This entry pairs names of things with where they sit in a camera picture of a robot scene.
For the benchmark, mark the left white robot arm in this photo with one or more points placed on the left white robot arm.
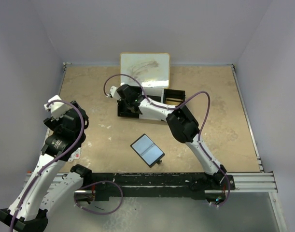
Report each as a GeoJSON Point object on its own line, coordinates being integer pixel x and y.
{"type": "Point", "coordinates": [36, 202]}

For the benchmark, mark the aluminium table frame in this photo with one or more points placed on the aluminium table frame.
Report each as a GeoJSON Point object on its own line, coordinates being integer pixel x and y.
{"type": "Point", "coordinates": [236, 132]}

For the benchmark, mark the white board with wooden frame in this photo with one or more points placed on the white board with wooden frame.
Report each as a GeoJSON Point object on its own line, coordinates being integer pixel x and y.
{"type": "Point", "coordinates": [149, 69]}

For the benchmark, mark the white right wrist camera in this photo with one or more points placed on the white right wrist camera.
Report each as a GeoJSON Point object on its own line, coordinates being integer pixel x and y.
{"type": "Point", "coordinates": [113, 93]}

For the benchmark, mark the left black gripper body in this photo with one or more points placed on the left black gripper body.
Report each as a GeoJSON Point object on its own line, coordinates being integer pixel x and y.
{"type": "Point", "coordinates": [74, 103]}

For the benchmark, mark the gold card in tray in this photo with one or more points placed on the gold card in tray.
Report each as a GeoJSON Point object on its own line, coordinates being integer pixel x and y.
{"type": "Point", "coordinates": [173, 102]}

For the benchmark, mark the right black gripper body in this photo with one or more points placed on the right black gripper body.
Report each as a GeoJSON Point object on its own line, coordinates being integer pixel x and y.
{"type": "Point", "coordinates": [123, 103]}

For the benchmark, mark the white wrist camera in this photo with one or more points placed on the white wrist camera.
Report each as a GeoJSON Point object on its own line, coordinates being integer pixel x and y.
{"type": "Point", "coordinates": [57, 109]}
{"type": "Point", "coordinates": [113, 93]}

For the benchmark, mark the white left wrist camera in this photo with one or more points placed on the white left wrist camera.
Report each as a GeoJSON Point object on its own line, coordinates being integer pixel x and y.
{"type": "Point", "coordinates": [57, 109]}

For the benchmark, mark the black leather card holder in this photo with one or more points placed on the black leather card holder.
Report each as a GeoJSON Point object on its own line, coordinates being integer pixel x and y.
{"type": "Point", "coordinates": [147, 150]}

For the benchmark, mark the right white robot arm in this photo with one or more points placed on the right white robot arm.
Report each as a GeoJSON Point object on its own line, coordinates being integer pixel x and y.
{"type": "Point", "coordinates": [182, 124]}

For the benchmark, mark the black and white compartment tray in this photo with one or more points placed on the black and white compartment tray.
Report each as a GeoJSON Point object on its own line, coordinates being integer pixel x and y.
{"type": "Point", "coordinates": [156, 94]}

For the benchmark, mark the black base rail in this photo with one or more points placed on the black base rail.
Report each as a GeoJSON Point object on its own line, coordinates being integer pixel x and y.
{"type": "Point", "coordinates": [196, 186]}

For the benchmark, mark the clear plastic packet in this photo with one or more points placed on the clear plastic packet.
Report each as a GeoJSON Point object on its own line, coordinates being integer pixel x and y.
{"type": "Point", "coordinates": [75, 155]}

